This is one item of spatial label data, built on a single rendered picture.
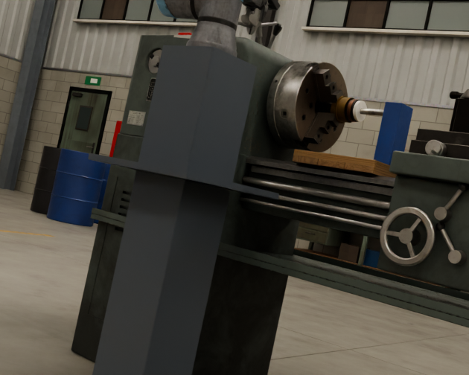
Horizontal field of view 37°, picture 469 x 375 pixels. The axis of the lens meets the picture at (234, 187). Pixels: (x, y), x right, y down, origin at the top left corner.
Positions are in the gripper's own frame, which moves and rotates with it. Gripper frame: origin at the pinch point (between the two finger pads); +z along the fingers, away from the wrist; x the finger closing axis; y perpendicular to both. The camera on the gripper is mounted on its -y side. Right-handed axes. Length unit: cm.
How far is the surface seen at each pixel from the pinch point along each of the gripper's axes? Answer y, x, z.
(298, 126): -1.0, 28.9, 32.5
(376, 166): 4, 64, 43
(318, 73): -2.5, 31.3, 13.6
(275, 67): -0.8, 13.4, 12.6
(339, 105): -8.1, 38.4, 22.7
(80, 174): -329, -532, 68
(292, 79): 2.4, 24.9, 17.2
